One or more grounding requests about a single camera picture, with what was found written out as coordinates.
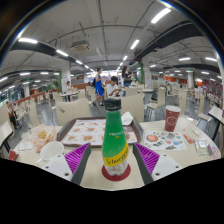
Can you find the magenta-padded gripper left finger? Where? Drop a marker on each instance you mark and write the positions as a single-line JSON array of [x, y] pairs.
[[77, 158]]

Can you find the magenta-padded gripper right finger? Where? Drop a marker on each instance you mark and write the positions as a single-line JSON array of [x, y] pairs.
[[147, 158]]

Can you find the green drink bottle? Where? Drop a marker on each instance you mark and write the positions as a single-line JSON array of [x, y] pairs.
[[115, 140]]

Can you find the colourful printed flyer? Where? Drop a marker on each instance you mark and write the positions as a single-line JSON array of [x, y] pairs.
[[163, 140]]

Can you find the dark food tray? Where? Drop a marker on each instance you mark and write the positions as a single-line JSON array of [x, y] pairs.
[[83, 131]]

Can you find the flat round red coaster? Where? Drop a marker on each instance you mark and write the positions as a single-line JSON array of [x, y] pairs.
[[116, 177]]

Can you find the clear plastic food bag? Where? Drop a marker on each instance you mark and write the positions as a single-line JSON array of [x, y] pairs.
[[41, 136]]

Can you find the crumpled white napkin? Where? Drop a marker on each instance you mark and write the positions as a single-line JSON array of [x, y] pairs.
[[127, 118]]

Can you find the red paper cup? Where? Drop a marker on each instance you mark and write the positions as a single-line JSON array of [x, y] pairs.
[[172, 120]]

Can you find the small red sachet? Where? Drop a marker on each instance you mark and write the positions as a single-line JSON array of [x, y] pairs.
[[188, 138]]

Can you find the group of beige chairs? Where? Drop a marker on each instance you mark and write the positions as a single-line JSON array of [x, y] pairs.
[[71, 110]]

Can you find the white paper leaflet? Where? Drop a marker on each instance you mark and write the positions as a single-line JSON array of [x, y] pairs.
[[25, 146]]

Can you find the clear plastic packet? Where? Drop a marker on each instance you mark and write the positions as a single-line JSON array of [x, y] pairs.
[[201, 146]]

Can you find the person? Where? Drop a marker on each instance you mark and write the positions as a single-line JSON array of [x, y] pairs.
[[112, 88], [98, 85], [126, 76], [12, 115]]

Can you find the ceiling air conditioner unit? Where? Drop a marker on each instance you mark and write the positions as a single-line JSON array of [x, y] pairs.
[[80, 45]]

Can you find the group of ceiling lights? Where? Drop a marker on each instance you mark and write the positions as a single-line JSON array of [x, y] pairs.
[[160, 15]]

